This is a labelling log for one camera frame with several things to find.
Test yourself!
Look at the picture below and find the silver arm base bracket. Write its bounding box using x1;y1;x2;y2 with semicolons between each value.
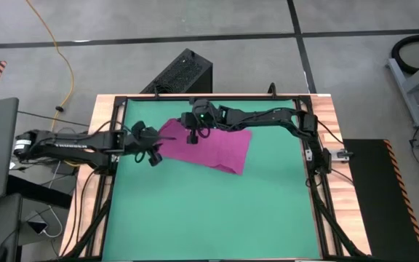
324;148;355;162

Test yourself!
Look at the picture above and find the yellow extension cable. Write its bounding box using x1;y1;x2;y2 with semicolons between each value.
25;0;76;132

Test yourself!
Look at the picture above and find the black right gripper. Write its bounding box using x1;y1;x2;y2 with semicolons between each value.
179;98;213;146

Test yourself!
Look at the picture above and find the white charging cable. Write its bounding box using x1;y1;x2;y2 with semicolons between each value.
44;205;64;239

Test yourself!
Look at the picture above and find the black hose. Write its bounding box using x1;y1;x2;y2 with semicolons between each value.
391;33;419;76

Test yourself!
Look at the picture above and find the black computer tower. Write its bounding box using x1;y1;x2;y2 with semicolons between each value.
140;47;214;95

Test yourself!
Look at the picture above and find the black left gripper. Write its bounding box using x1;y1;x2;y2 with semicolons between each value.
124;121;177;167

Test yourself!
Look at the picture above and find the grey metal stand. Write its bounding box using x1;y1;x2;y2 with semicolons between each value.
385;50;419;128

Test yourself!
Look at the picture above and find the white phone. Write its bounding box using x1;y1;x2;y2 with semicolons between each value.
26;219;49;236

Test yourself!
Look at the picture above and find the black aluminium table frame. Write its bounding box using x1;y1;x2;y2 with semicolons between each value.
63;92;375;262

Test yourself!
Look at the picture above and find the green table mat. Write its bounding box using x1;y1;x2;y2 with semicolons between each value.
101;98;322;261

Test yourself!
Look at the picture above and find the pink cloth towel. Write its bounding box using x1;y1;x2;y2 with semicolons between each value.
157;118;253;176

